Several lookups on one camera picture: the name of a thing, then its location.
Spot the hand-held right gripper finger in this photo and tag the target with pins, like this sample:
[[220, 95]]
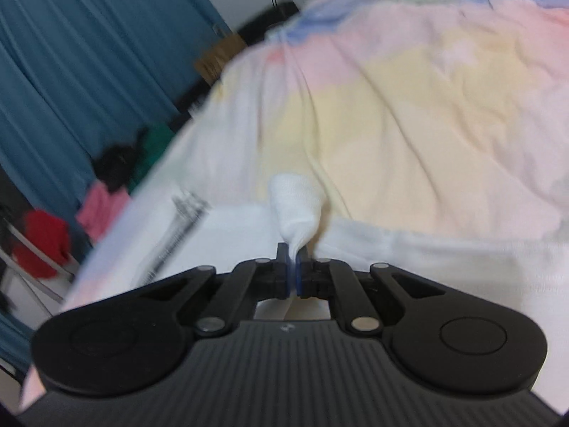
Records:
[[290, 275], [298, 275]]

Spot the white t-shirt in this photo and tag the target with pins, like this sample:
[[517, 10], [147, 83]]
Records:
[[249, 235]]

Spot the green cloth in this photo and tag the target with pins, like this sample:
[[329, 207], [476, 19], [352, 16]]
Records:
[[155, 146]]

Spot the pastel patchwork bedsheet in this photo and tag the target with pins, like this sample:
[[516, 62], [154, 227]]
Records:
[[400, 111]]

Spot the pink cloth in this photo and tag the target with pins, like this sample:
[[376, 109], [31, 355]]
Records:
[[100, 209]]

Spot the black cloth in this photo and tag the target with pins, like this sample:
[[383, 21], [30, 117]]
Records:
[[118, 160]]

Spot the cardboard box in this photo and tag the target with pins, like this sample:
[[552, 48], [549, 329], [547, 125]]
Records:
[[220, 55]]

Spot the red cloth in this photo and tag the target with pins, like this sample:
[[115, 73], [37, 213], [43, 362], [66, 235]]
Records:
[[42, 242]]

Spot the black furniture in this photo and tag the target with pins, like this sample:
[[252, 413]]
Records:
[[271, 15]]

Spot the metal rack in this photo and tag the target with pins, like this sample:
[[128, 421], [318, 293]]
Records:
[[26, 267]]

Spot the blue curtain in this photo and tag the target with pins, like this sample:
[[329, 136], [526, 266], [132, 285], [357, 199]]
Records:
[[84, 53]]

